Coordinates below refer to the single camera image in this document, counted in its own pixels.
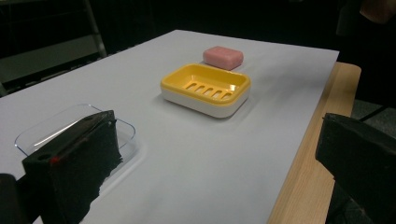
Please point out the wooden table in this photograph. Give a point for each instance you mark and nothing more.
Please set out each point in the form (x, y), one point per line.
(314, 161)

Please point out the clear plastic soap dish lid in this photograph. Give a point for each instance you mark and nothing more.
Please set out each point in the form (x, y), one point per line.
(77, 129)

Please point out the yellow and white soap dish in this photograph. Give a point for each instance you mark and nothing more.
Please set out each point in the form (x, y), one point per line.
(205, 90)

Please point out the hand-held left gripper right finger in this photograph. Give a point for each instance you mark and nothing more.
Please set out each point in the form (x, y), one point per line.
(361, 155)

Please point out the pink soap bar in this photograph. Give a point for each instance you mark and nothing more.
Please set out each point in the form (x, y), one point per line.
(223, 57)

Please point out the white paper sheet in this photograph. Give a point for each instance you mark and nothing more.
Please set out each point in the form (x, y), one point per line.
(174, 124)

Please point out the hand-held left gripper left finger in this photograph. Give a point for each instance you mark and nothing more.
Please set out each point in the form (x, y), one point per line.
(74, 165)

